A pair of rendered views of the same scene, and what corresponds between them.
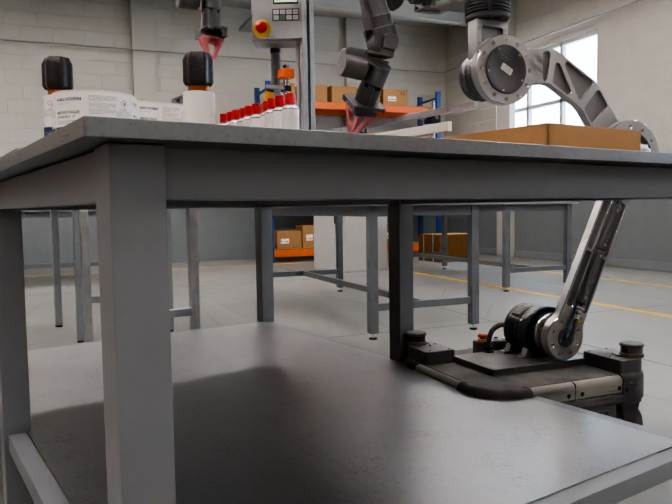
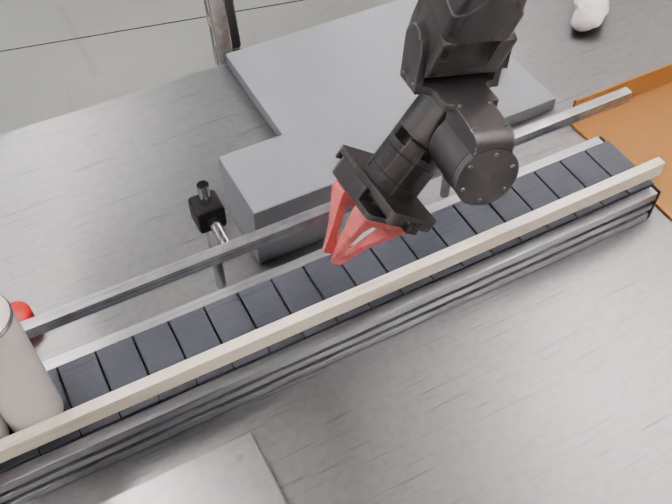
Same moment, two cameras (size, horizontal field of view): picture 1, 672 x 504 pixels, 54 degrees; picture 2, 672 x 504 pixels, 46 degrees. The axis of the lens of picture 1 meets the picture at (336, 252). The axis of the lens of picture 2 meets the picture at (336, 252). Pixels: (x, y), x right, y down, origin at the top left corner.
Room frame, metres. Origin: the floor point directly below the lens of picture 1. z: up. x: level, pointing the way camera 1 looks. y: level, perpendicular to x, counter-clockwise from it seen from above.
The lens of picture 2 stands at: (1.68, 0.45, 1.56)
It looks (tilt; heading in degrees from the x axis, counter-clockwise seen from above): 51 degrees down; 276
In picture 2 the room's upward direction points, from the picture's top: straight up
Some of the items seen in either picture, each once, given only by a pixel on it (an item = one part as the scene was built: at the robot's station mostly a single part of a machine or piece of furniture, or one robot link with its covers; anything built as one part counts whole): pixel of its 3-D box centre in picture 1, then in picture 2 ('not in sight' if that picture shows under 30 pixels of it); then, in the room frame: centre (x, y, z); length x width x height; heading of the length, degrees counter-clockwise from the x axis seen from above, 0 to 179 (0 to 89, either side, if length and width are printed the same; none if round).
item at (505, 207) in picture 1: (470, 240); not in sight; (6.71, -1.38, 0.39); 2.20 x 0.80 x 0.78; 22
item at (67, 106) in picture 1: (95, 126); not in sight; (1.65, 0.60, 0.95); 0.20 x 0.20 x 0.14
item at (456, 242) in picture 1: (447, 246); not in sight; (9.05, -1.55, 0.18); 0.64 x 0.52 x 0.37; 116
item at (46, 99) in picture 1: (59, 108); not in sight; (1.89, 0.78, 1.04); 0.09 x 0.09 x 0.29
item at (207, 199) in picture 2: not in sight; (221, 252); (1.85, -0.06, 0.91); 0.07 x 0.03 x 0.17; 124
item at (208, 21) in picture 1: (211, 23); not in sight; (2.00, 0.36, 1.30); 0.10 x 0.07 x 0.07; 34
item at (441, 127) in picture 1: (313, 148); (229, 351); (1.82, 0.06, 0.90); 1.07 x 0.01 x 0.02; 34
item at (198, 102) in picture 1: (199, 106); not in sight; (1.86, 0.38, 1.03); 0.09 x 0.09 x 0.30
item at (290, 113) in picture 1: (290, 128); (1, 357); (1.99, 0.13, 0.98); 0.05 x 0.05 x 0.20
